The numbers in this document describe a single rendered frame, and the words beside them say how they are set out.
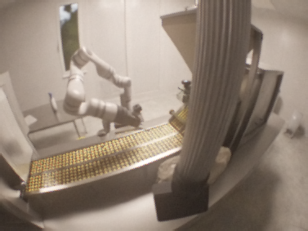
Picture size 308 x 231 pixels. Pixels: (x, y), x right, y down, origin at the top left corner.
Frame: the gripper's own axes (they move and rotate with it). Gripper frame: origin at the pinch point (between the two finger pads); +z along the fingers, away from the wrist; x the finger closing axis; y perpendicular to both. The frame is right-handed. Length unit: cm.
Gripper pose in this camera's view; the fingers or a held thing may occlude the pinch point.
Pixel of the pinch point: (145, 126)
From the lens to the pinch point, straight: 64.9
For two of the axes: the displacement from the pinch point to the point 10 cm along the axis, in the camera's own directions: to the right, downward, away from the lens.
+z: 7.5, 2.5, 6.1
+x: -4.6, -4.7, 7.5
